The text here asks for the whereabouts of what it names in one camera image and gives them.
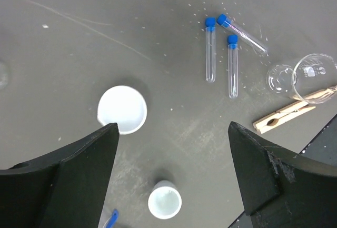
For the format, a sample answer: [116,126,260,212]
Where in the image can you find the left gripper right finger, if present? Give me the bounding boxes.
[227,121,337,228]

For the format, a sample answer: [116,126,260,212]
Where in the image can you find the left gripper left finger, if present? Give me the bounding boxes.
[1,123,119,227]

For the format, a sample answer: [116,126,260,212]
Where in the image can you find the blue safety glasses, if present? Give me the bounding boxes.
[101,209,119,228]

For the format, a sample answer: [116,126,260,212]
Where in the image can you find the wooden test tube clamp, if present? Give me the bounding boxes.
[253,85,336,134]

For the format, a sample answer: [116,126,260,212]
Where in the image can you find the small white crucible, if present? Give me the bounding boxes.
[147,180,182,220]

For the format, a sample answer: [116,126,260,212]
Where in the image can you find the large white evaporating dish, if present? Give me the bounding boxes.
[97,85,147,135]

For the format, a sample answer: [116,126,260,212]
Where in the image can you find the glass beaker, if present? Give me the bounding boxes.
[266,53,336,104]

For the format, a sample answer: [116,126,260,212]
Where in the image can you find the small glass flask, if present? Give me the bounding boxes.
[0,62,9,90]

